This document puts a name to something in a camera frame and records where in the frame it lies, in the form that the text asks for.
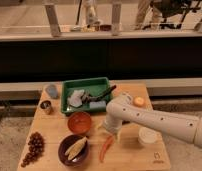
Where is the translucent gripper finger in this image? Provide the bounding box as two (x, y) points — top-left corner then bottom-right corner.
(96, 123), (104, 130)
(116, 130), (122, 142)

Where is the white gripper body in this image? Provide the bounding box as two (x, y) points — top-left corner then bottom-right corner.
(103, 115), (122, 134)

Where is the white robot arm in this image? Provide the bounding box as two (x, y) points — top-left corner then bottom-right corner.
(102, 92), (202, 148)

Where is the light blue sponge block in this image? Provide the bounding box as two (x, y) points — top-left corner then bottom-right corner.
(89, 101), (106, 109)

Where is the orange-red bowl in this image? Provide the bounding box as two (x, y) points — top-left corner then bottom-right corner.
(67, 112), (92, 134)

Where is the white round container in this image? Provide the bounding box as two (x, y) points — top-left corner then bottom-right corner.
(138, 127), (157, 146)

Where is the orange round fruit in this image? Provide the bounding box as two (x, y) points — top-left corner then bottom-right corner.
(133, 97), (145, 107)

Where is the white crumpled cloth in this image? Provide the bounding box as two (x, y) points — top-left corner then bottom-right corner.
(67, 89), (85, 108)

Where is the yellow corn cob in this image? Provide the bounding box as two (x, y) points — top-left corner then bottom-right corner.
(65, 137), (87, 160)

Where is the dark purple bowl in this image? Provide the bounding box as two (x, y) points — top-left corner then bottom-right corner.
(58, 135), (89, 167)

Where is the green plastic tray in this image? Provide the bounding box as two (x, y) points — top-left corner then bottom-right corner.
(61, 77), (116, 116)

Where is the small metal cup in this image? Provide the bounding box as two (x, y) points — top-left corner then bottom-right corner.
(40, 100), (53, 115)

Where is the grey blue cup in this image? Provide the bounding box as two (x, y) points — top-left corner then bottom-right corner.
(45, 84), (58, 99)

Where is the bunch of brown grapes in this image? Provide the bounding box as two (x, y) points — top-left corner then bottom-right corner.
(21, 132), (44, 167)

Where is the black office chair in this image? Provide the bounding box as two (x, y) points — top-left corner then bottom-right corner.
(150, 0), (201, 29)

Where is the black handled kitchen tool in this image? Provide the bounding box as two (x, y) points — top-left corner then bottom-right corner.
(81, 85), (116, 102)

